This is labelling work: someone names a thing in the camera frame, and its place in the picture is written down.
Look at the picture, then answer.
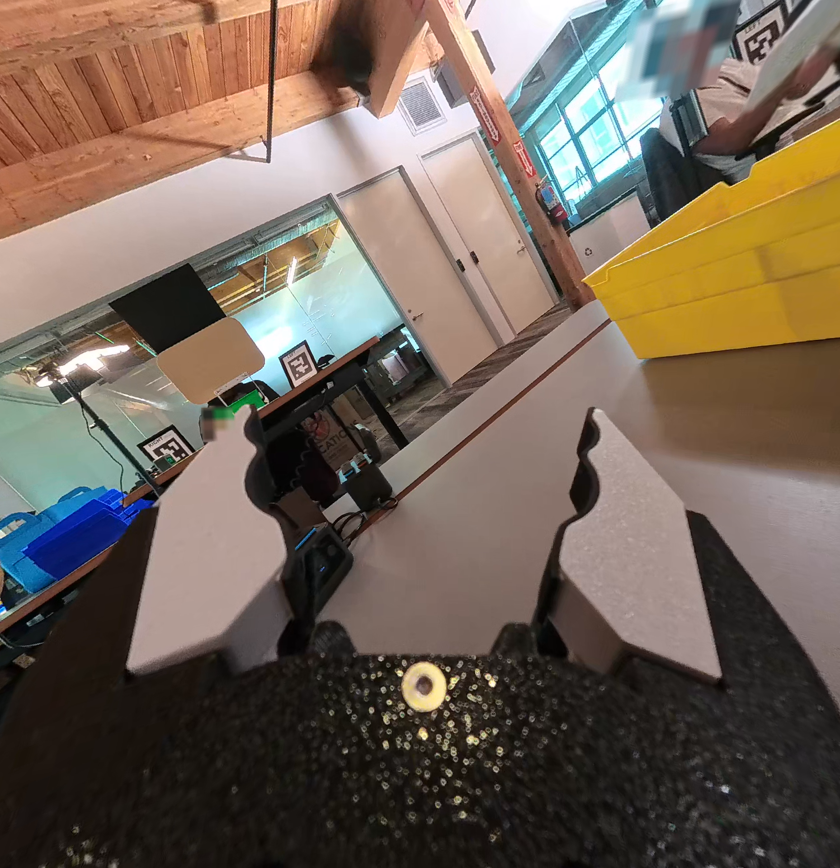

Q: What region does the black charger box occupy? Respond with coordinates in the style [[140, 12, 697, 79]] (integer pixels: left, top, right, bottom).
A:
[[339, 460, 394, 508]]

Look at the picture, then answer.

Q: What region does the black cable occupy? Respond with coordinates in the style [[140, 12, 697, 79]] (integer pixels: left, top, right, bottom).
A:
[[328, 498, 398, 545]]

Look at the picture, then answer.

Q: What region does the yellow plastic bin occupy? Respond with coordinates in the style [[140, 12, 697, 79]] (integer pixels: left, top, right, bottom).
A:
[[613, 261, 840, 360], [583, 115, 840, 320]]

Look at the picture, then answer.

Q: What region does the black flat panel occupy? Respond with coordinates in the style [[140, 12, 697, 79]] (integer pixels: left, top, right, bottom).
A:
[[109, 264, 226, 354]]

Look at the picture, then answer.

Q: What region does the printed marker tag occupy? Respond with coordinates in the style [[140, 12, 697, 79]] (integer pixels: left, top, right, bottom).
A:
[[732, 0, 813, 65]]

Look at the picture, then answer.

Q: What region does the white recycling bin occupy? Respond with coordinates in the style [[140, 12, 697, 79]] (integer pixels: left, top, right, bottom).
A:
[[568, 197, 655, 278]]

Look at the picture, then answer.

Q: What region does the wooden post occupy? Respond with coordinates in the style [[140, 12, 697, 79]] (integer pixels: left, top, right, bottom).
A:
[[423, 0, 597, 309]]

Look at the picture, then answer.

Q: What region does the studio light on stand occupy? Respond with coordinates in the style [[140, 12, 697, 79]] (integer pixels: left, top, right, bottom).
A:
[[33, 359, 156, 492]]

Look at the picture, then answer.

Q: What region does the black charging case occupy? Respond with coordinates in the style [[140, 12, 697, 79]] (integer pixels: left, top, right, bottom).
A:
[[294, 525, 355, 618]]

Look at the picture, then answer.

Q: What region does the black metal rod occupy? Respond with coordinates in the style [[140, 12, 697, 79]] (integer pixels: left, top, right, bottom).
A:
[[227, 0, 280, 164]]

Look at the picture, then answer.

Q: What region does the red fire extinguisher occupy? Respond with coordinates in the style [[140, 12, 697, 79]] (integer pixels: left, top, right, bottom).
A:
[[538, 178, 570, 225]]

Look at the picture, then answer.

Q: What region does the wall air vent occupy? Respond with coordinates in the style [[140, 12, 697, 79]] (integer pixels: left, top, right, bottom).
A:
[[396, 76, 448, 135]]

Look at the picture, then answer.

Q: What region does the blue plastic tote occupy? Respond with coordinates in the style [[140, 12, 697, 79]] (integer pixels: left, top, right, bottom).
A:
[[0, 512, 56, 592]]

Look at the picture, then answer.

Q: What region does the printed cardboard box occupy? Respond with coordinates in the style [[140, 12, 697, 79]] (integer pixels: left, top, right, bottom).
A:
[[301, 407, 368, 476]]

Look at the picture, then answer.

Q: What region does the white door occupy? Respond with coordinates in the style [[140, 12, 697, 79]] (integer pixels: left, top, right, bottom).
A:
[[337, 170, 517, 389], [419, 132, 558, 318]]

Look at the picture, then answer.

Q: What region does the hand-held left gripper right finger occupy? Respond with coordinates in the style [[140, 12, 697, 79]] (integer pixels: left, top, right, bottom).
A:
[[534, 407, 724, 683]]

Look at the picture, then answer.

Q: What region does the stack of blue bins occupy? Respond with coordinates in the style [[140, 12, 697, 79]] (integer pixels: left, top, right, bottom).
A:
[[23, 487, 158, 579]]

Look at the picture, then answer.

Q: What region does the printed marker sign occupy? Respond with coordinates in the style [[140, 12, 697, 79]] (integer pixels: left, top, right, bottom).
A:
[[138, 426, 193, 470], [279, 341, 319, 389]]

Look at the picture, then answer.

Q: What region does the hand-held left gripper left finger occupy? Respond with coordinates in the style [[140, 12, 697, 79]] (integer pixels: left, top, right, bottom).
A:
[[125, 406, 297, 675]]

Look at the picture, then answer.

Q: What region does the black utility cart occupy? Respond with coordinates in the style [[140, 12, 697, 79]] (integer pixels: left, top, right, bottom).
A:
[[366, 325, 438, 408]]

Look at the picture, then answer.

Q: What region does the black wall speaker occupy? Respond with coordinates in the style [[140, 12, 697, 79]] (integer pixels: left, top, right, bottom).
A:
[[435, 30, 496, 108]]

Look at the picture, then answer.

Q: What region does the beige rounded board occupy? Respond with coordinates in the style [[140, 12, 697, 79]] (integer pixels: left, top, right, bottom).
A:
[[157, 317, 266, 406]]

